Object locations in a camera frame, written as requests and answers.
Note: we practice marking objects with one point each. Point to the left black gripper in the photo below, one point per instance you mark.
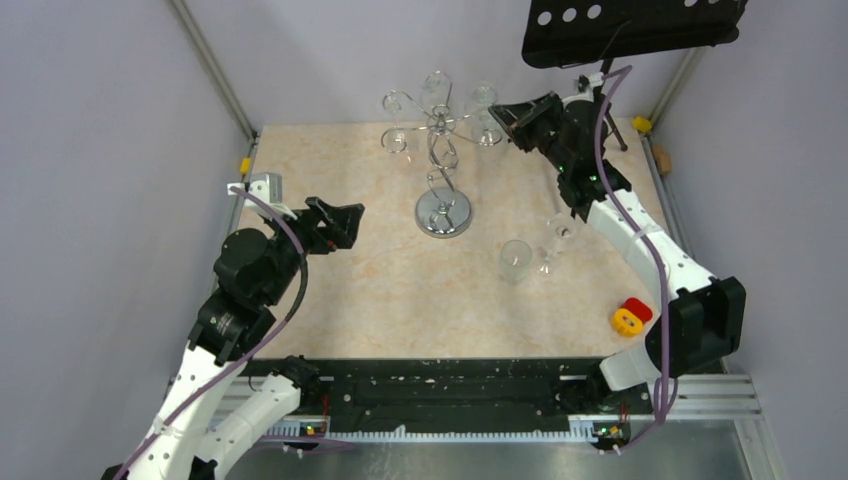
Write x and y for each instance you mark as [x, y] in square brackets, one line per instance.
[345, 219]

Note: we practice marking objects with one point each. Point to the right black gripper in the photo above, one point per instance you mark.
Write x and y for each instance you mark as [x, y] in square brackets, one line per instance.
[518, 119]

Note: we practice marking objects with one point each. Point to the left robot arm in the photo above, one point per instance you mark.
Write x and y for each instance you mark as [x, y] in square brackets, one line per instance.
[261, 284]

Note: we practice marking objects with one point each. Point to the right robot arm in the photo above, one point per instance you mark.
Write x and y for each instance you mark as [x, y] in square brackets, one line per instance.
[701, 315]

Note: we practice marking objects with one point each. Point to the chrome wine glass rack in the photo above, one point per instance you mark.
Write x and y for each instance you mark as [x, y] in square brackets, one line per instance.
[443, 211]

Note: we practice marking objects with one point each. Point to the black music stand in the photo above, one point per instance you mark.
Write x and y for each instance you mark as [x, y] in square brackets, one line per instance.
[565, 34]

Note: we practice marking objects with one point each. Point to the yellow corner clip right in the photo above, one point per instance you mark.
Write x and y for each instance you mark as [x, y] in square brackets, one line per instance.
[642, 124]

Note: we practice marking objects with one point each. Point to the yellow and red toy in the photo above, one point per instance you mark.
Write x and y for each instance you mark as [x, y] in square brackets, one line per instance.
[631, 318]

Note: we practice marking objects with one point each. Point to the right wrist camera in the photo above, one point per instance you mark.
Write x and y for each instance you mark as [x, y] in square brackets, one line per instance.
[588, 83]

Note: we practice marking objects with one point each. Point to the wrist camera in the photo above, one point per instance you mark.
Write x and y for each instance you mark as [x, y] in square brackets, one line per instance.
[266, 186]
[588, 83]

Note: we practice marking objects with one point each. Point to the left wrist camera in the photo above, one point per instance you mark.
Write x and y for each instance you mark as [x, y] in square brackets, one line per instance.
[266, 186]

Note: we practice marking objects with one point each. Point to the brown block on rail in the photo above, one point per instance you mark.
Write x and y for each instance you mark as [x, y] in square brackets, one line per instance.
[662, 159]

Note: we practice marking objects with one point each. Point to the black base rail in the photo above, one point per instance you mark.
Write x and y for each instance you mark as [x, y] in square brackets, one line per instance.
[463, 396]

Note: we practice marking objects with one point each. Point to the aluminium frame post right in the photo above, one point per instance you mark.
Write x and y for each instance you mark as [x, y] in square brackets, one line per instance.
[683, 71]

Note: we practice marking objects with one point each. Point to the aluminium frame post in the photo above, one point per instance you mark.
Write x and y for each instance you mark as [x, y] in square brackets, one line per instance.
[207, 59]
[683, 71]

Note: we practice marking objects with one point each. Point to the white cable duct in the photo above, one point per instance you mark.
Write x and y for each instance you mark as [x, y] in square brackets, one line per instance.
[582, 431]

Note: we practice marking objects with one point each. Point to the aluminium frame post left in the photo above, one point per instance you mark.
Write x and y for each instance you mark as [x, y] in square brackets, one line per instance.
[207, 59]

